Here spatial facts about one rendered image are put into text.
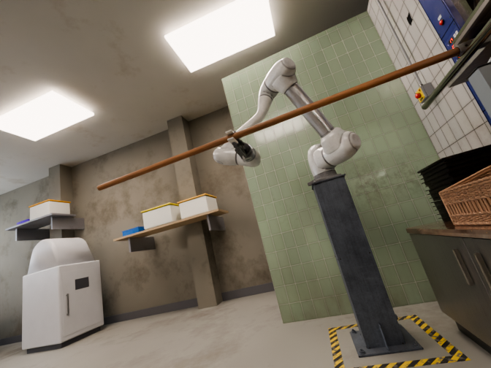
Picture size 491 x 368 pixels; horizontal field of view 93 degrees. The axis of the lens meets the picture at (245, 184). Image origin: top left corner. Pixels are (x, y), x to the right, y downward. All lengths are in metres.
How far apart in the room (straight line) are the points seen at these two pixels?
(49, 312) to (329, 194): 4.14
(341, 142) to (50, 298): 4.29
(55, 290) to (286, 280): 3.37
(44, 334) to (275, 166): 3.94
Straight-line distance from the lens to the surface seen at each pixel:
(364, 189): 2.25
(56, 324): 4.55
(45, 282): 4.70
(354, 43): 2.84
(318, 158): 1.66
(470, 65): 1.38
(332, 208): 1.60
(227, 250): 3.92
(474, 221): 1.22
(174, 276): 4.39
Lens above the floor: 0.70
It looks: 15 degrees up
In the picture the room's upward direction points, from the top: 14 degrees counter-clockwise
